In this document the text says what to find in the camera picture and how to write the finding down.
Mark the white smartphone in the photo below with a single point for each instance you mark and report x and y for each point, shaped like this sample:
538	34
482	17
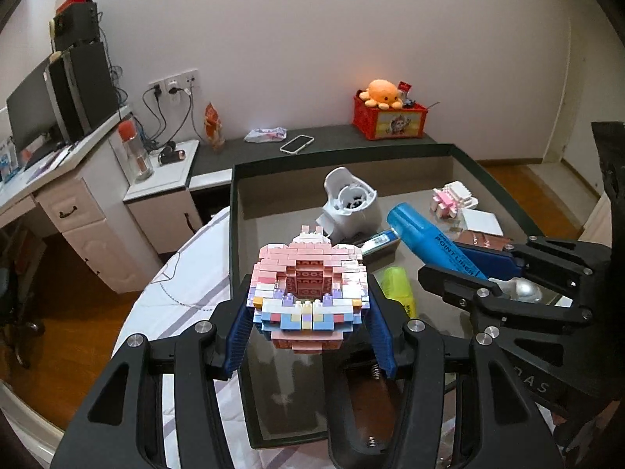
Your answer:
297	144

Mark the red cartoon storage box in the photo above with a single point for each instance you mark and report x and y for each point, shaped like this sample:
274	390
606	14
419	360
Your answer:
376	124

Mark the rose gold metallic cylinder tin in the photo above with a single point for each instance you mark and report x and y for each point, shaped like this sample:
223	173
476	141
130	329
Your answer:
483	240

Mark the black computer tower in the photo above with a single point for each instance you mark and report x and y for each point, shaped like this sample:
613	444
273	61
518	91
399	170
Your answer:
81	91

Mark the pink building block model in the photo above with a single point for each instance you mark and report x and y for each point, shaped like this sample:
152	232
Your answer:
309	295

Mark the small pink white block toy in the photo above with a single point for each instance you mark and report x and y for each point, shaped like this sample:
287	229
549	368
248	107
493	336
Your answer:
449	201

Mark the orange figurine toy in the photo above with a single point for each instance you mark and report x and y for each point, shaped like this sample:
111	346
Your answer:
213	128

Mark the wall power outlet strip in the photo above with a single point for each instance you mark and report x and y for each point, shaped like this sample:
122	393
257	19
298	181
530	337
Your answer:
170	85

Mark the orange octopus plush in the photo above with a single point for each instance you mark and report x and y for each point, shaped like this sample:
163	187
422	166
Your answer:
381	94

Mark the black computer monitor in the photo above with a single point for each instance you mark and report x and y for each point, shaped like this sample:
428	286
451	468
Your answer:
30	110

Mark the white desk with drawers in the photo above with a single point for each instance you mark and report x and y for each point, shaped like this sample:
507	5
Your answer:
120	229

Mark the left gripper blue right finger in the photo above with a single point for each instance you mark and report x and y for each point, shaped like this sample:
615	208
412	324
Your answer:
497	424

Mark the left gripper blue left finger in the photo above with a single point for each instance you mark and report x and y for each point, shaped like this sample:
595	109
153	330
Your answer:
120	422

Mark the black speaker box stack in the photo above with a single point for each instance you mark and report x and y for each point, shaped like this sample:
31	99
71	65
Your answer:
74	23

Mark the low black white cabinet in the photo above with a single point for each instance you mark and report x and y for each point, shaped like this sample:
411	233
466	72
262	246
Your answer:
210	196

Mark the red capped water bottle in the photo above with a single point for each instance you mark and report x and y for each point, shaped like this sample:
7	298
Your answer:
137	156

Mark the crumpled snack packet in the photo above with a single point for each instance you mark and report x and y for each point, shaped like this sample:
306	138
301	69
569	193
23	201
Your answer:
266	135

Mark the white hair dryer head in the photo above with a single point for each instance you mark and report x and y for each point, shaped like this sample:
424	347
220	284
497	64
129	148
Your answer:
351	208

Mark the blue highlighter marker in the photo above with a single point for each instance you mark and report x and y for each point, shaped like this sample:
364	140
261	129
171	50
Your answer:
428	242

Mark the yellow highlighter marker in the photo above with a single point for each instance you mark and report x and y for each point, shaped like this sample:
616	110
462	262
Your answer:
396	286

